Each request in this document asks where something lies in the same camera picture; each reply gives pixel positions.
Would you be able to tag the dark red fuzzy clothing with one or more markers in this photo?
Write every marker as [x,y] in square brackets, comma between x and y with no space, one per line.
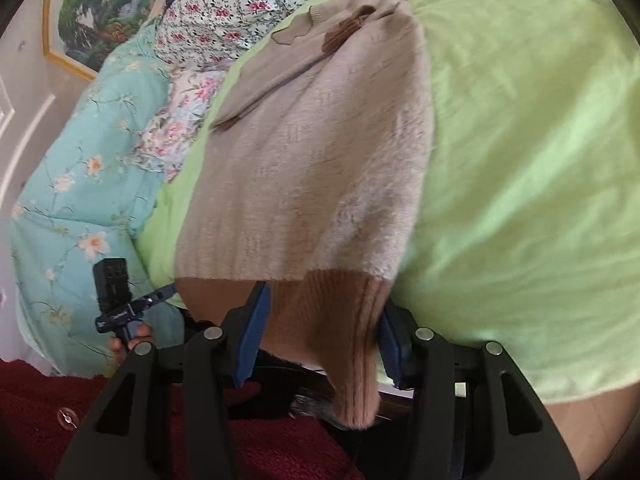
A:
[40,400]

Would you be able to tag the teal floral quilt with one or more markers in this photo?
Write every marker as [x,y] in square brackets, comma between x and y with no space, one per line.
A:
[90,185]

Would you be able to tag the light green bed sheet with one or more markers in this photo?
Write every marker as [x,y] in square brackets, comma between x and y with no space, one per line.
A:
[525,160]

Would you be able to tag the white quilt with pink flowers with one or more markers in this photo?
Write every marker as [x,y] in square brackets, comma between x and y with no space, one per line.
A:
[225,15]

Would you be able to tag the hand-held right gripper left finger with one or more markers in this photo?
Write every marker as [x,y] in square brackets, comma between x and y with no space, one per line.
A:
[252,332]

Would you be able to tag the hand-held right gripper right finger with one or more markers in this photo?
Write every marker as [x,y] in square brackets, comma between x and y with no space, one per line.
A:
[391,347]

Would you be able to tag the beige knit sweater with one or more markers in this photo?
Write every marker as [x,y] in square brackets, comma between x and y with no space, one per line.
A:
[310,175]

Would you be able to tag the framed landscape painting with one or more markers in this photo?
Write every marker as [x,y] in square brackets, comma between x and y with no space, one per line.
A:
[95,15]

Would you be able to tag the pastel floral ruffled pillow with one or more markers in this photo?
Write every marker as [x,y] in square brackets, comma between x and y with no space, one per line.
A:
[180,115]

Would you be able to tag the person's left hand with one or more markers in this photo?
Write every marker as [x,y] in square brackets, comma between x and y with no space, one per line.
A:
[142,334]

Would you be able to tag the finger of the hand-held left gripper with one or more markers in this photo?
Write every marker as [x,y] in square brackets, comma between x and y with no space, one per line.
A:
[155,298]

